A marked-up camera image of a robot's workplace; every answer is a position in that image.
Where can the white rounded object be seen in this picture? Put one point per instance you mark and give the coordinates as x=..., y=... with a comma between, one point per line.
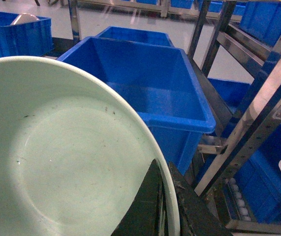
x=24, y=18

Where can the white roller conveyor rack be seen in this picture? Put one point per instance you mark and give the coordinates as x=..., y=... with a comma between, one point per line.
x=236, y=205

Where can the open blue crate front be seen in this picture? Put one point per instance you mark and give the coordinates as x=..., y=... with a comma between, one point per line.
x=159, y=83

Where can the steel rack frame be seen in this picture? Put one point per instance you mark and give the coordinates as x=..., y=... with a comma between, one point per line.
x=240, y=132

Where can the open blue crate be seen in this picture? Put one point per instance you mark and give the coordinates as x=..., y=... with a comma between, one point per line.
x=159, y=83
x=136, y=35

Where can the pale green bowl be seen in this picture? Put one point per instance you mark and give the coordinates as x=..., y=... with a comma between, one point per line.
x=73, y=153

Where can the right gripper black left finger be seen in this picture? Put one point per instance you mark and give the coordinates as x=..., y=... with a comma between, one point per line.
x=146, y=215

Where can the open blue crate behind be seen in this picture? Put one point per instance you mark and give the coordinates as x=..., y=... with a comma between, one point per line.
x=136, y=35

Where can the blue crate with white object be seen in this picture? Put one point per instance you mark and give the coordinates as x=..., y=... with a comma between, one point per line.
x=28, y=39

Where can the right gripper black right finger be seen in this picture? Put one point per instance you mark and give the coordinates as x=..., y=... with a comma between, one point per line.
x=195, y=218

